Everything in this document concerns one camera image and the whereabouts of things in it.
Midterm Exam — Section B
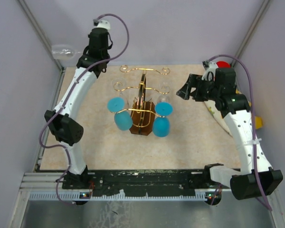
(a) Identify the patterned yellow cloth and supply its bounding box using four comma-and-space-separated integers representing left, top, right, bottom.
205, 92, 263, 143

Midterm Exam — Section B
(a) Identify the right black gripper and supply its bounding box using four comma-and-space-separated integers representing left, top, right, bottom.
176, 74, 220, 102

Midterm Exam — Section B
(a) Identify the right blue wine glass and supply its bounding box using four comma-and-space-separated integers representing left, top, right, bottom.
152, 102, 173, 137

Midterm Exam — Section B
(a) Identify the right aluminium corner post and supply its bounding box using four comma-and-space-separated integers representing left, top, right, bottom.
235, 0, 272, 59

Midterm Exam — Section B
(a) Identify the aluminium corner post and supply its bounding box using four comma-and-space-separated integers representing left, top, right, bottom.
235, 0, 272, 59
16, 0, 64, 71

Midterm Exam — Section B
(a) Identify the left aluminium corner post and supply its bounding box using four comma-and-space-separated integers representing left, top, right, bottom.
16, 0, 64, 71

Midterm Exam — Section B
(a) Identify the clear wine glass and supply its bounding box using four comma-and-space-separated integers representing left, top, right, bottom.
157, 82, 171, 104
51, 44, 81, 60
111, 77, 127, 98

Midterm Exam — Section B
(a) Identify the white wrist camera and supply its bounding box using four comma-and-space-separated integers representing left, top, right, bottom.
93, 19, 111, 31
201, 60, 218, 81

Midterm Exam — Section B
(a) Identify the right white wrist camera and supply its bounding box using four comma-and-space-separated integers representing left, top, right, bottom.
201, 60, 218, 81

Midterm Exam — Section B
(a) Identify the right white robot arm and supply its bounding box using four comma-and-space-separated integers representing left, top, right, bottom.
176, 68, 283, 200

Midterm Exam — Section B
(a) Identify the blue wine glass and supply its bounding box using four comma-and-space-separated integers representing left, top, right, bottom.
152, 102, 173, 137
107, 97, 133, 131

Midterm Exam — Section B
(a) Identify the left blue wine glass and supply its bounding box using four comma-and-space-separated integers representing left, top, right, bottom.
107, 97, 133, 131

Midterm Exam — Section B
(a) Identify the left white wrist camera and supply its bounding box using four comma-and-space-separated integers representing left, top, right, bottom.
93, 19, 111, 31

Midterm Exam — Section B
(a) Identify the red plastic wine glass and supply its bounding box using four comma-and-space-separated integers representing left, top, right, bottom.
216, 61, 231, 68

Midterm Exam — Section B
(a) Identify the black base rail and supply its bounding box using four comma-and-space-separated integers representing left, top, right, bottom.
21, 168, 276, 206

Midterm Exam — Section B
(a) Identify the gold wire glass rack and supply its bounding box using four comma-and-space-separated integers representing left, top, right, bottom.
120, 65, 170, 136

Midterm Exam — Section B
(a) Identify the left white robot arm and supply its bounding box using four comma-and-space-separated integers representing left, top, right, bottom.
44, 28, 113, 189

